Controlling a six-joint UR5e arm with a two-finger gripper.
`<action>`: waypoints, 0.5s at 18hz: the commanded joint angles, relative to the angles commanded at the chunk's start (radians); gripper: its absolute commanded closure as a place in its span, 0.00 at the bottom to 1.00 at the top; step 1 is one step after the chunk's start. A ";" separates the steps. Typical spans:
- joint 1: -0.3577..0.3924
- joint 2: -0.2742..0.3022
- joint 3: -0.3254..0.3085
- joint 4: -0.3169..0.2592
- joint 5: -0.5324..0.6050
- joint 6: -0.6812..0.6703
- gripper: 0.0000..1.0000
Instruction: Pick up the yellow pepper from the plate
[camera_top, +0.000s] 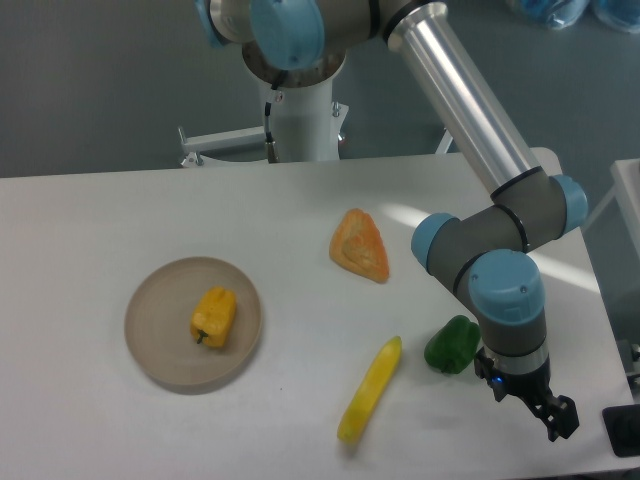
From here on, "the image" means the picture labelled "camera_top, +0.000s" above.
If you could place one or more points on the yellow corn cob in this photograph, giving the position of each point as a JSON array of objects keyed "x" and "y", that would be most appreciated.
[{"x": 361, "y": 408}]

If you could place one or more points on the black device at edge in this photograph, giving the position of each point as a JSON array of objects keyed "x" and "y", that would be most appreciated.
[{"x": 622, "y": 426}]

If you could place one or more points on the white base bracket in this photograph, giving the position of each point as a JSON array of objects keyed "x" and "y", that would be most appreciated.
[
  {"x": 218, "y": 149},
  {"x": 445, "y": 143}
]

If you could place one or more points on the green bell pepper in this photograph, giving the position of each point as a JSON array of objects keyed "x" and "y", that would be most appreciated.
[{"x": 452, "y": 349}]

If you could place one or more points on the beige round plate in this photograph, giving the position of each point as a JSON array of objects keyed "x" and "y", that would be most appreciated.
[{"x": 157, "y": 326}]

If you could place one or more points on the orange triangular pastry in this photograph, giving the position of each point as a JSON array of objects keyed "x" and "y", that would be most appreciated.
[{"x": 357, "y": 246}]

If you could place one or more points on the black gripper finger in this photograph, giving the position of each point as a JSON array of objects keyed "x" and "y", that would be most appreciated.
[{"x": 558, "y": 414}]

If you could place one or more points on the white side table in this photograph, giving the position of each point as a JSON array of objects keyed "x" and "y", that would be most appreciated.
[{"x": 625, "y": 191}]

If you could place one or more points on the white left base bracket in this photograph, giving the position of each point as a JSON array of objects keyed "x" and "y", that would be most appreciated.
[{"x": 218, "y": 149}]

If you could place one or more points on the yellow bell pepper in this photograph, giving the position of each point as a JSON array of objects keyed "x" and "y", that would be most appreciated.
[{"x": 213, "y": 317}]

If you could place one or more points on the white right base bracket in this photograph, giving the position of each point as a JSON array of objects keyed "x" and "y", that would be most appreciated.
[{"x": 445, "y": 143}]

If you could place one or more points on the blue plastic bag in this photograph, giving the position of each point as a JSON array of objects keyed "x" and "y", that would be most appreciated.
[
  {"x": 550, "y": 14},
  {"x": 620, "y": 15}
]

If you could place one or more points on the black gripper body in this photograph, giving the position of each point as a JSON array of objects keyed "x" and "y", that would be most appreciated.
[{"x": 526, "y": 377}]

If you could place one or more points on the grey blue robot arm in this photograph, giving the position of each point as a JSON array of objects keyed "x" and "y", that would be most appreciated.
[{"x": 484, "y": 260}]

